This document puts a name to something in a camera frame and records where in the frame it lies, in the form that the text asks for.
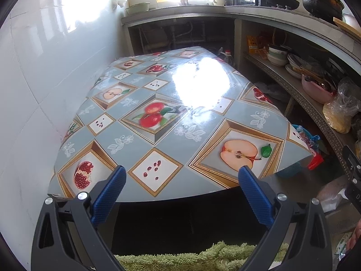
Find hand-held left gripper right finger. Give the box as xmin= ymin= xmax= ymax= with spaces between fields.
xmin=238 ymin=165 xmax=333 ymax=271

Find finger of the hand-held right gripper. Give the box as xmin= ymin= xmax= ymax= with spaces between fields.
xmin=345 ymin=187 xmax=361 ymax=204
xmin=342 ymin=145 xmax=361 ymax=182

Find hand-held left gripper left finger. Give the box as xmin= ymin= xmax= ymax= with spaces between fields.
xmin=31 ymin=165 xmax=127 ymax=271

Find blue plastic basket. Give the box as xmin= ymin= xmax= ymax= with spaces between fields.
xmin=278 ymin=124 xmax=325 ymax=178

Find person's right hand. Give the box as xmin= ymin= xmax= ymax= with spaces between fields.
xmin=346 ymin=226 xmax=361 ymax=259

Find crumpled clear plastic bag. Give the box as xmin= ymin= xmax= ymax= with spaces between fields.
xmin=333 ymin=76 xmax=361 ymax=117

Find perforated metal shelf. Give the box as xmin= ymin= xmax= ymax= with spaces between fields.
xmin=243 ymin=51 xmax=361 ymax=181

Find pink plastic basin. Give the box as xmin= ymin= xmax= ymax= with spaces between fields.
xmin=301 ymin=74 xmax=336 ymax=104

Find green shaggy mat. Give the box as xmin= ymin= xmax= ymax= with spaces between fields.
xmin=114 ymin=241 xmax=289 ymax=271

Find wooden shelf leg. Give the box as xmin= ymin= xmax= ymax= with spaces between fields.
xmin=283 ymin=96 xmax=296 ymax=116

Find bundle of wooden chopsticks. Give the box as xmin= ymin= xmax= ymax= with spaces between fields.
xmin=300 ymin=66 xmax=336 ymax=88

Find stack of plates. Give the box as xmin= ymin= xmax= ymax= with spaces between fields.
xmin=285 ymin=54 xmax=303 ymax=79

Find stack of white bowls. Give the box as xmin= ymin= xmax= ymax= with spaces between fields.
xmin=266 ymin=44 xmax=289 ymax=67

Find wooden cutting board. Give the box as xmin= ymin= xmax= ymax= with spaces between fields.
xmin=333 ymin=17 xmax=361 ymax=38

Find yellow cooking oil bottle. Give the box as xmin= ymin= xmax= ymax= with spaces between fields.
xmin=223 ymin=48 xmax=235 ymax=66

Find orange food packets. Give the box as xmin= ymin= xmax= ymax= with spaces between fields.
xmin=247 ymin=35 xmax=268 ymax=55

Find black pot with steel lid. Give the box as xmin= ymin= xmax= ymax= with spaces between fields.
xmin=299 ymin=0 xmax=345 ymax=23

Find black wok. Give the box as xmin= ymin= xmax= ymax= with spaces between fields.
xmin=262 ymin=0 xmax=300 ymax=9

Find pale green basin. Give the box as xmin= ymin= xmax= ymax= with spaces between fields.
xmin=125 ymin=2 xmax=151 ymax=15

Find grey drain hose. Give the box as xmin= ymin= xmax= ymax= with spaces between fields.
xmin=168 ymin=23 xmax=195 ymax=48

